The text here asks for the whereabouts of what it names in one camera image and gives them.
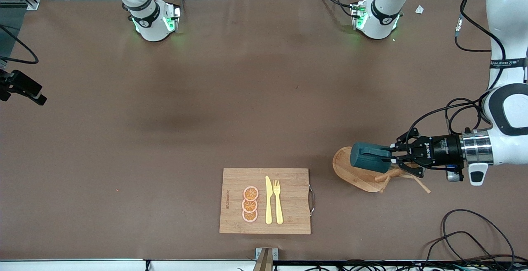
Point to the dark teal cup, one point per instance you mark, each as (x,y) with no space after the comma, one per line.
(365,163)

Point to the orange slice toy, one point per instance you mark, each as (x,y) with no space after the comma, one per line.
(249,206)
(249,216)
(251,193)

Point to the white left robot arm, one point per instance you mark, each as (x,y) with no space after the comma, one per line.
(507,15)

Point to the wooden cutting board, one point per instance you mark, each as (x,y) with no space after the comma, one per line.
(293,205)

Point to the white table edge rail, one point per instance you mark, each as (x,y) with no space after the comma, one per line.
(82,266)

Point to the yellow plastic fork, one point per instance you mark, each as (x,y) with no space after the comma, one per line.
(279,209)

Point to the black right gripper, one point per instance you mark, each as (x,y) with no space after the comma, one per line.
(24,84)

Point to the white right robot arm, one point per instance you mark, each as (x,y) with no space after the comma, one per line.
(152,27)

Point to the brown table cover sheet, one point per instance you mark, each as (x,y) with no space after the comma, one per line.
(264,97)

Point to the wooden cup rack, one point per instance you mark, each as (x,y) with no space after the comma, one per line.
(350,176)

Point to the white paper scrap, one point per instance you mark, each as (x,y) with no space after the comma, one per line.
(419,9)

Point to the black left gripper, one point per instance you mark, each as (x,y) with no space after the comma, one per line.
(443,149)

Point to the yellow plastic knife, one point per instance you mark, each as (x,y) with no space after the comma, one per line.
(268,205)

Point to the grey metal bracket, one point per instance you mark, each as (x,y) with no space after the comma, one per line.
(275,253)

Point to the brown camera stand pole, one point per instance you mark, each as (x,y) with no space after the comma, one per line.
(264,265)

